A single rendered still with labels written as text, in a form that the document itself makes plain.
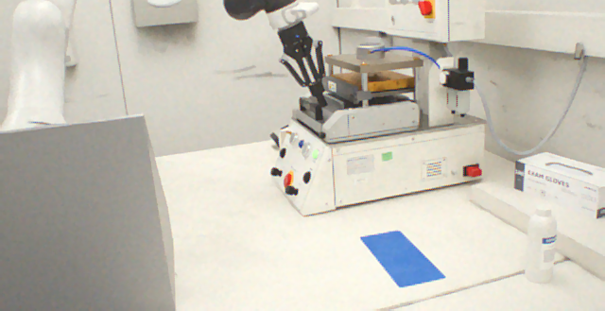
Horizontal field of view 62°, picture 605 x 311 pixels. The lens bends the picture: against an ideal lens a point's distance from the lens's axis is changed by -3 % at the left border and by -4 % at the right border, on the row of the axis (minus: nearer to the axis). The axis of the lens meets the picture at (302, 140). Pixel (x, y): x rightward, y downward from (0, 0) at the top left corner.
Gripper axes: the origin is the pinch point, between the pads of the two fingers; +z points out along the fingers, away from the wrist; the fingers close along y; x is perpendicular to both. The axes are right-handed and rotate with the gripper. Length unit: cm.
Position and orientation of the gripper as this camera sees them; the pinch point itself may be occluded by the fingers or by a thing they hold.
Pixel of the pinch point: (319, 94)
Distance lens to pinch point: 142.8
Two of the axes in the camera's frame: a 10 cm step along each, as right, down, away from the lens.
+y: -8.8, 4.6, -1.5
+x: 2.9, 2.4, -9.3
